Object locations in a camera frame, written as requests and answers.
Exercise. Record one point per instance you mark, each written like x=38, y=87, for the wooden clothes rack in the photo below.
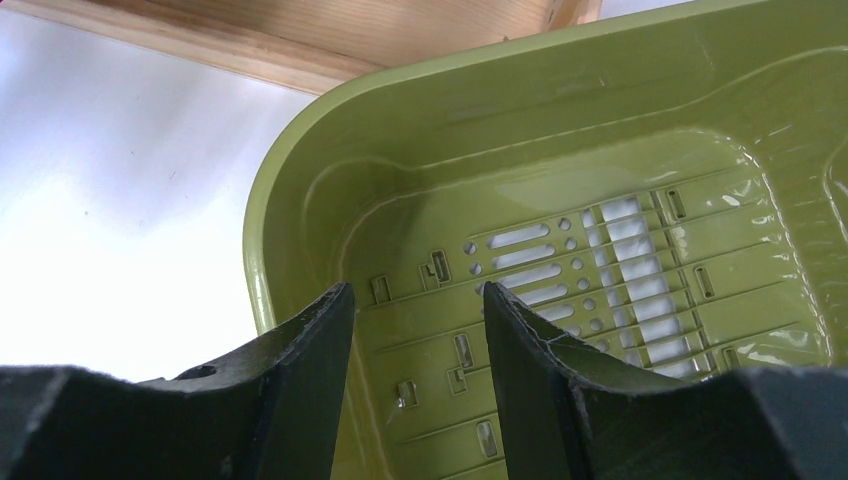
x=310, y=45

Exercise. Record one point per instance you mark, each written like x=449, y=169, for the olive green plastic basket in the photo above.
x=670, y=186

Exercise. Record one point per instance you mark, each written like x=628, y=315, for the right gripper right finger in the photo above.
x=570, y=411

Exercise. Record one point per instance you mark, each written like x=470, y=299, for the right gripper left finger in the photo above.
x=269, y=409

